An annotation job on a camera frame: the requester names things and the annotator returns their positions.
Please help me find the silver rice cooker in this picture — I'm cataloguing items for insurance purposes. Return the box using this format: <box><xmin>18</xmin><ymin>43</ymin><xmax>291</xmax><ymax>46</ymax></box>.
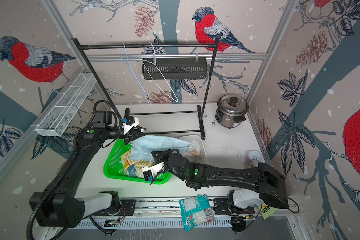
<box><xmin>215</xmin><ymin>94</ymin><xmax>249</xmax><ymax>129</ymax></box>

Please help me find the yellow striped towel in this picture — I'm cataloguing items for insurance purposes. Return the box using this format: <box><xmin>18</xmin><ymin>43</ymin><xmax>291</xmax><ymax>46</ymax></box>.
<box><xmin>119</xmin><ymin>150</ymin><xmax>155</xmax><ymax>179</ymax></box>

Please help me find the black wall basket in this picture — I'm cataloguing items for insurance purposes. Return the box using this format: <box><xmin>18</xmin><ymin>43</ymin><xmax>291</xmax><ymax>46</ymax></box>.
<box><xmin>142</xmin><ymin>58</ymin><xmax>208</xmax><ymax>80</ymax></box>

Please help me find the black clothes rack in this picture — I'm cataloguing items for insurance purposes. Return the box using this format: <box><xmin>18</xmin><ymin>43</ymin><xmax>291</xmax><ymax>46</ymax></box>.
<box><xmin>71</xmin><ymin>35</ymin><xmax>221</xmax><ymax>140</ymax></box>

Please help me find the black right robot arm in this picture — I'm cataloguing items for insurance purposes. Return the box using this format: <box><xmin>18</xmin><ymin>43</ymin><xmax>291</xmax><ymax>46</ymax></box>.
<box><xmin>151</xmin><ymin>149</ymin><xmax>289</xmax><ymax>209</ymax></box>

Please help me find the white hanger with blue towel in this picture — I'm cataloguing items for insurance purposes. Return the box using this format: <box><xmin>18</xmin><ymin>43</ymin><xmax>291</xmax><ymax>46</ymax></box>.
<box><xmin>129</xmin><ymin>143</ymin><xmax>156</xmax><ymax>167</ymax></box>

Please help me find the green plastic basket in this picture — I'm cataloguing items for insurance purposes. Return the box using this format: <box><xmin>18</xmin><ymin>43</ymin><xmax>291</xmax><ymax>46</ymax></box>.
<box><xmin>103</xmin><ymin>138</ymin><xmax>172</xmax><ymax>185</ymax></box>

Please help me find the white hanger with yellow towel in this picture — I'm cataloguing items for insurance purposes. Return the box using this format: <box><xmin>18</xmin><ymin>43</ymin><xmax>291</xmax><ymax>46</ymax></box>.
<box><xmin>142</xmin><ymin>43</ymin><xmax>179</xmax><ymax>103</ymax></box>

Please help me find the yellow green packet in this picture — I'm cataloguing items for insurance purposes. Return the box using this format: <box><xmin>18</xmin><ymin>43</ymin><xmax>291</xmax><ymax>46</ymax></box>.
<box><xmin>259</xmin><ymin>204</ymin><xmax>277</xmax><ymax>220</ymax></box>

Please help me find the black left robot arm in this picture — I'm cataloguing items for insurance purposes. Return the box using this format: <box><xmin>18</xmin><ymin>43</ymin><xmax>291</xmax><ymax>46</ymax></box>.
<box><xmin>26</xmin><ymin>101</ymin><xmax>146</xmax><ymax>240</ymax></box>

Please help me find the teal snack packet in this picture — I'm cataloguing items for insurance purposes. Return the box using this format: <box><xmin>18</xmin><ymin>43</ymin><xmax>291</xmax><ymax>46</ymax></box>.
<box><xmin>179</xmin><ymin>195</ymin><xmax>215</xmax><ymax>232</ymax></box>

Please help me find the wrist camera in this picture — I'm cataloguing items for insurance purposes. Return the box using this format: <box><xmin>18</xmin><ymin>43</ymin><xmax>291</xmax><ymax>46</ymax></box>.
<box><xmin>122</xmin><ymin>116</ymin><xmax>139</xmax><ymax>135</ymax></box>
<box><xmin>142</xmin><ymin>162</ymin><xmax>165</xmax><ymax>183</ymax></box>

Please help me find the light blue wire hanger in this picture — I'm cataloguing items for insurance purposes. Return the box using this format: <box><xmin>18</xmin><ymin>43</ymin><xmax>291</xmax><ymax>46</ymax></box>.
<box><xmin>121</xmin><ymin>43</ymin><xmax>152</xmax><ymax>106</ymax></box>

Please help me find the white wire mesh shelf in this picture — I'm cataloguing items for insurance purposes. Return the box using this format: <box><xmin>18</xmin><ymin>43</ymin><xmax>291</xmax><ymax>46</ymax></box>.
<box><xmin>36</xmin><ymin>73</ymin><xmax>97</xmax><ymax>137</ymax></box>

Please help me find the white rectangular tray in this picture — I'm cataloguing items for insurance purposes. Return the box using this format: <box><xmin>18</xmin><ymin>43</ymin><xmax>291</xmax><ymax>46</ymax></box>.
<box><xmin>180</xmin><ymin>135</ymin><xmax>207</xmax><ymax>160</ymax></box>

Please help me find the small glass bottle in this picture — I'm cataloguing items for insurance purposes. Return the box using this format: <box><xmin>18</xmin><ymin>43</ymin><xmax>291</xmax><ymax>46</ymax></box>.
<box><xmin>247</xmin><ymin>160</ymin><xmax>260</xmax><ymax>168</ymax></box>

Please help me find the beige clothespin yellow towel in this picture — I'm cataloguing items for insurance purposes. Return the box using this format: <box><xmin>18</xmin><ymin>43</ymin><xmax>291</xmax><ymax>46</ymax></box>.
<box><xmin>188</xmin><ymin>151</ymin><xmax>201</xmax><ymax>158</ymax></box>

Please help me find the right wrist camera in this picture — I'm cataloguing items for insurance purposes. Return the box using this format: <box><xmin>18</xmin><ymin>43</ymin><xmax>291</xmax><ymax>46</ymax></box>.
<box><xmin>142</xmin><ymin>162</ymin><xmax>165</xmax><ymax>183</ymax></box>

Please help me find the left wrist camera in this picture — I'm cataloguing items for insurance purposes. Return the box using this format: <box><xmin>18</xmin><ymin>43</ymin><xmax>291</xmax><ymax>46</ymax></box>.
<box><xmin>122</xmin><ymin>116</ymin><xmax>139</xmax><ymax>135</ymax></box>

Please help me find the light blue towel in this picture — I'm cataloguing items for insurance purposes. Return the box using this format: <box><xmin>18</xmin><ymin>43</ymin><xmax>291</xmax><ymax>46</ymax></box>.
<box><xmin>131</xmin><ymin>135</ymin><xmax>189</xmax><ymax>154</ymax></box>

